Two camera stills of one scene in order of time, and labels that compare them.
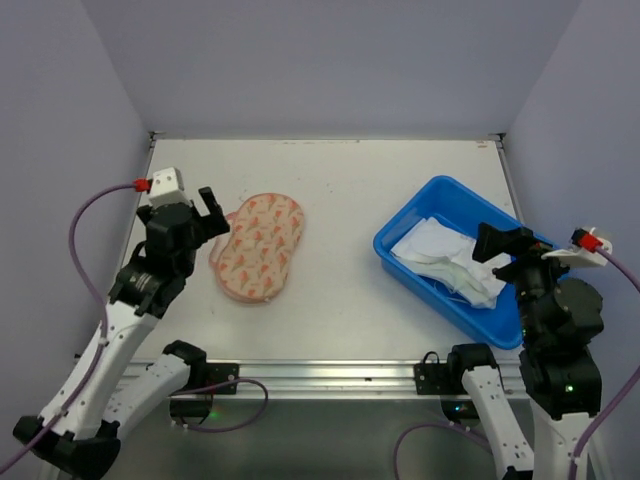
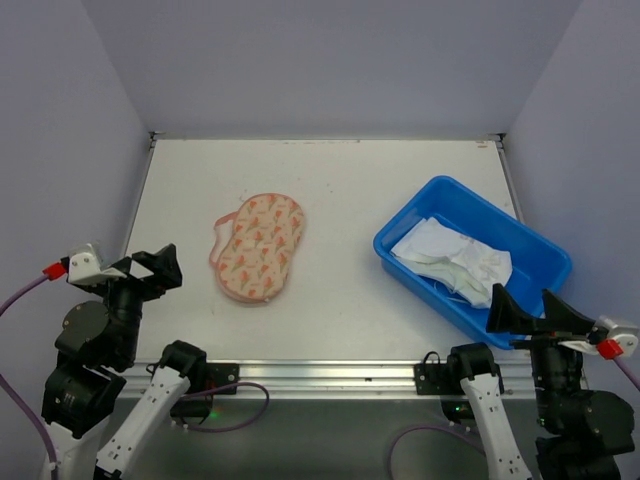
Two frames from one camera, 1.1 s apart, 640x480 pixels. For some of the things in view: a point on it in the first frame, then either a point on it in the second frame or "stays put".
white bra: [436, 249] stays put
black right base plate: [432, 378] stays put
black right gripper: [516, 257] → [545, 338]
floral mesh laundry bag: [252, 260] stays put
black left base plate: [217, 373] stays put
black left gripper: [205, 222] → [126, 282]
